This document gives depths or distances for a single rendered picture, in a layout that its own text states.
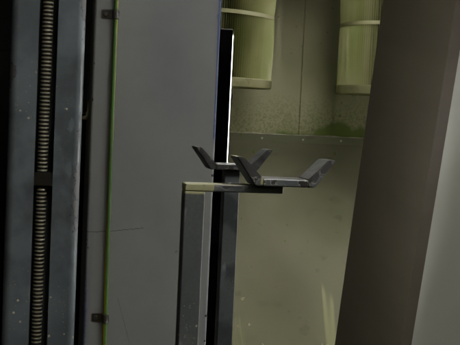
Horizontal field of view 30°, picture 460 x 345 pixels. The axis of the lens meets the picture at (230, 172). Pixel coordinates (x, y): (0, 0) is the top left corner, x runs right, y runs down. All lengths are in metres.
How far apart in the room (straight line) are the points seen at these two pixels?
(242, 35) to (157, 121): 1.61
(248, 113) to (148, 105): 1.96
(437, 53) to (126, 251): 0.82
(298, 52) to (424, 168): 1.52
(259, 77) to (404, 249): 1.15
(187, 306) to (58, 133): 0.18
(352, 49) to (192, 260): 2.36
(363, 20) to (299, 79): 0.40
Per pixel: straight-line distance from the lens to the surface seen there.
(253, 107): 3.18
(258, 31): 2.84
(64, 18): 0.73
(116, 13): 1.22
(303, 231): 3.05
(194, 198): 0.66
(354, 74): 2.97
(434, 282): 2.29
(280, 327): 2.89
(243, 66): 2.81
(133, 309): 1.26
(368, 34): 2.96
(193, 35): 1.24
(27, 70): 0.72
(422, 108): 1.81
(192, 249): 0.66
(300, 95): 3.23
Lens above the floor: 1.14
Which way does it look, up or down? 3 degrees down
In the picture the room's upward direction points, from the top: 3 degrees clockwise
